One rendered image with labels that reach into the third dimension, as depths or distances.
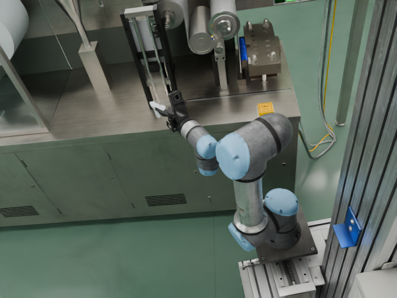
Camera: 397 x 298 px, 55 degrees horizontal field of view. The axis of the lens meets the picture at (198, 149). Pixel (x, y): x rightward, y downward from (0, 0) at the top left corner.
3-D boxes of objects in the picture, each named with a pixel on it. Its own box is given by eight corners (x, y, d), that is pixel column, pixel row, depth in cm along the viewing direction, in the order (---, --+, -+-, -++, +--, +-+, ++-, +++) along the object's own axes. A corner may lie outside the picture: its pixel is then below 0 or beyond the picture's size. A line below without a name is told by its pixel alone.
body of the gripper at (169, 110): (165, 125, 151) (180, 141, 143) (163, 107, 145) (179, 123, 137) (181, 117, 154) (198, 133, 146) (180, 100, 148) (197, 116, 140)
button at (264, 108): (259, 116, 185) (259, 113, 183) (257, 107, 190) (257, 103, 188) (273, 115, 184) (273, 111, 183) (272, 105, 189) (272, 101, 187)
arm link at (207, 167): (230, 166, 146) (227, 147, 138) (205, 181, 143) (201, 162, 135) (218, 154, 151) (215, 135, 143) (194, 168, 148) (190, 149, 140)
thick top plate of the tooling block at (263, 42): (249, 76, 196) (249, 66, 191) (243, 34, 223) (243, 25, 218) (280, 73, 194) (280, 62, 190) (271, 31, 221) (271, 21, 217)
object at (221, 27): (214, 23, 175) (231, 19, 174) (214, 20, 177) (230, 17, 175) (218, 37, 181) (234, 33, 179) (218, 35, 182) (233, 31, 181)
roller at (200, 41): (191, 55, 191) (186, 33, 182) (192, 28, 208) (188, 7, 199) (215, 52, 189) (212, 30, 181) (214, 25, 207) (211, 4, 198)
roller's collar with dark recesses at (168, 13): (162, 29, 175) (159, 16, 170) (163, 22, 179) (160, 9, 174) (175, 27, 174) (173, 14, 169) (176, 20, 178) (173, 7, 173)
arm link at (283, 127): (297, 95, 104) (234, 125, 151) (265, 113, 101) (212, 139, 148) (318, 132, 104) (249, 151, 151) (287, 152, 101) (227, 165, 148)
